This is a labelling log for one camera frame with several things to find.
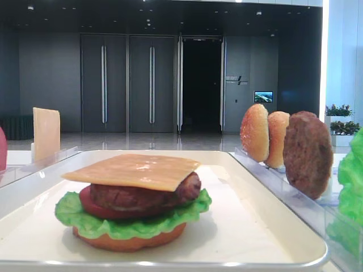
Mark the orange cheese slice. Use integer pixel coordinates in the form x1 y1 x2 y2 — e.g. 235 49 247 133
33 107 60 161
62 154 201 192

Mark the brown meat patty on tray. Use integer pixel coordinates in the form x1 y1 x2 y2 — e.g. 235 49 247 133
90 172 201 211

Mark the red tomato slice on tray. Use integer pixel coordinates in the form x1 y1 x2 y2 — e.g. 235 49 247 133
79 185 176 220

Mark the upright brown meat patty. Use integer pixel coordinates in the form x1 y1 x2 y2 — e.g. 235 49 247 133
283 111 333 199

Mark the green lettuce leaf on tray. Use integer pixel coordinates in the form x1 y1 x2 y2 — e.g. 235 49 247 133
54 189 212 240

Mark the upright orange cheese slice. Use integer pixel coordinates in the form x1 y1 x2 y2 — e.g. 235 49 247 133
33 107 60 161

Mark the upright red tomato slice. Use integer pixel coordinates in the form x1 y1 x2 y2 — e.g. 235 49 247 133
0 127 7 171

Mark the upright green lettuce leaf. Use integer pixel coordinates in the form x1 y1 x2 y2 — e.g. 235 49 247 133
327 130 362 258

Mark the far sesame bun half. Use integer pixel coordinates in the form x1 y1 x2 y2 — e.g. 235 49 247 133
240 104 269 162

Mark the middle dark double door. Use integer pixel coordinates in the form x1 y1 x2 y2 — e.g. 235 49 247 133
130 36 174 133

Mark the dark double door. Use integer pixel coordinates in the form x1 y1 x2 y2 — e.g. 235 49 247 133
130 36 174 133
81 35 126 133

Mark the near bun half in rack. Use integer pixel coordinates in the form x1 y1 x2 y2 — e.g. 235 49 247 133
265 111 290 168

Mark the left dark double door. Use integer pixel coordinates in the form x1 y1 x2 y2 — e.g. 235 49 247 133
81 35 126 133

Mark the white rectangular tray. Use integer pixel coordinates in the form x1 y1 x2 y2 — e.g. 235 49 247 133
1 150 330 271

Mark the bottom bun slice on tray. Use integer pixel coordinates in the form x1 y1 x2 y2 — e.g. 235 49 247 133
72 223 187 252

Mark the clear acrylic right rack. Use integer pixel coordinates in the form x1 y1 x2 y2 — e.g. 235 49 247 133
233 147 362 271

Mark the clear acrylic rack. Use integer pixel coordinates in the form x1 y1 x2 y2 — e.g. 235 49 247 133
233 147 362 271
1 146 81 189

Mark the white flower planter box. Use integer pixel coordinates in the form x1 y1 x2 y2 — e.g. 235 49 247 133
325 104 361 147

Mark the clear acrylic left rack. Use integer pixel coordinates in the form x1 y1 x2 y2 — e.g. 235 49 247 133
1 146 81 189

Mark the small wall display screen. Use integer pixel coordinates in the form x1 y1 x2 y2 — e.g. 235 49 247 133
254 91 273 103

